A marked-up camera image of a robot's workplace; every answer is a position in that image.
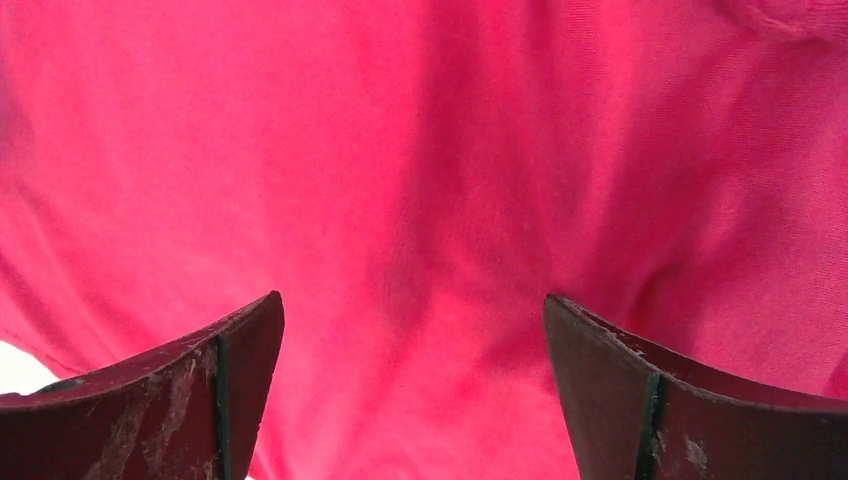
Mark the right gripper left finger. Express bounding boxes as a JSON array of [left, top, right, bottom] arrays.
[[1, 292, 284, 479]]

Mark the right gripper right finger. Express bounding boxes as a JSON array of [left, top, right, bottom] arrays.
[[544, 295, 847, 480]]

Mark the magenta t shirt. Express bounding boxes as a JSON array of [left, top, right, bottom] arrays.
[[1, 1, 847, 479]]

